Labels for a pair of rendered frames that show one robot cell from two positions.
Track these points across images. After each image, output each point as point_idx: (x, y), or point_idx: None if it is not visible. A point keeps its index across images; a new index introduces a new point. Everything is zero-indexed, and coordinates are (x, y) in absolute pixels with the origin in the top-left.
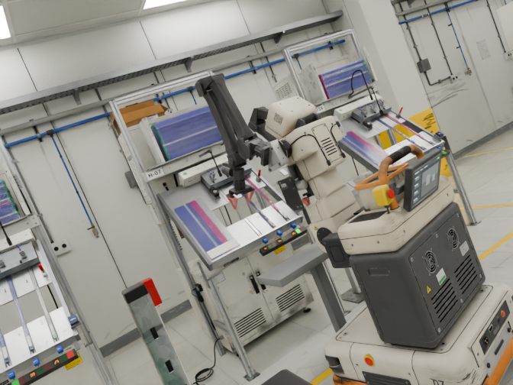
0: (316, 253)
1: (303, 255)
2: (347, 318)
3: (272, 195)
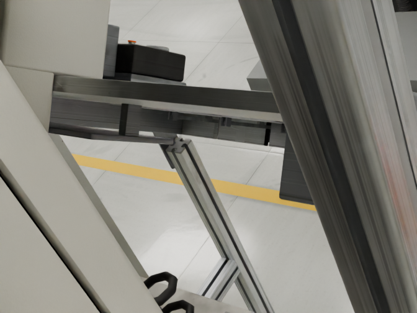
0: (414, 22)
1: (410, 48)
2: (305, 310)
3: (58, 114)
